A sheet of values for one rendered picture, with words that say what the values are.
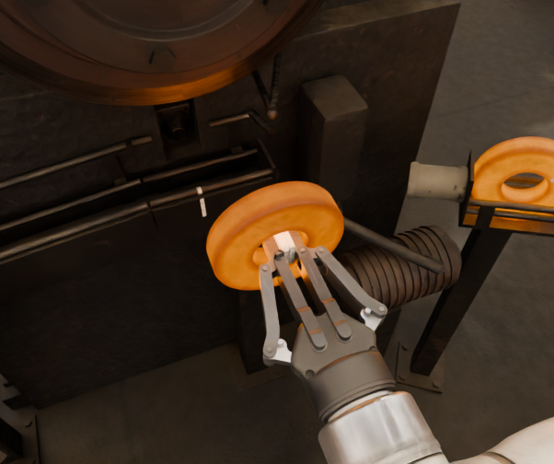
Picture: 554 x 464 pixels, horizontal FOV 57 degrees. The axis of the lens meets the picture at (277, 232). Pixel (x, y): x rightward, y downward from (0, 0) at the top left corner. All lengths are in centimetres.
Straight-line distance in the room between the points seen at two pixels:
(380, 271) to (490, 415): 64
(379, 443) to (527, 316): 123
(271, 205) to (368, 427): 22
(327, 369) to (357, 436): 6
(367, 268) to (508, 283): 81
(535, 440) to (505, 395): 100
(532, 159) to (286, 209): 44
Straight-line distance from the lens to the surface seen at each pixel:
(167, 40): 52
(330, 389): 45
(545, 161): 84
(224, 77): 67
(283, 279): 51
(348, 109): 78
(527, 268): 172
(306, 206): 51
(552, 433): 49
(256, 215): 50
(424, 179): 86
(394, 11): 88
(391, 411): 43
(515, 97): 235
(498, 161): 83
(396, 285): 94
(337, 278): 51
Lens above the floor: 127
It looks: 51 degrees down
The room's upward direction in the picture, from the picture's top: straight up
